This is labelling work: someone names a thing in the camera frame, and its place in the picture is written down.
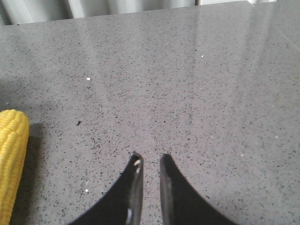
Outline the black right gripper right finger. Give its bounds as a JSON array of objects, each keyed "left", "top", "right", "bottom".
[{"left": 160, "top": 154, "right": 235, "bottom": 225}]

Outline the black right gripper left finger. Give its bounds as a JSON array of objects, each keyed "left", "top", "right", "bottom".
[{"left": 71, "top": 152, "right": 143, "bottom": 225}]

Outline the yellow corn cob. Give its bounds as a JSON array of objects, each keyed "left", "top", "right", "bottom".
[{"left": 0, "top": 109, "right": 30, "bottom": 225}]

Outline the white pleated curtain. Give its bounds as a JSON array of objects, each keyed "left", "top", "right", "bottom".
[{"left": 0, "top": 0, "right": 300, "bottom": 26}]

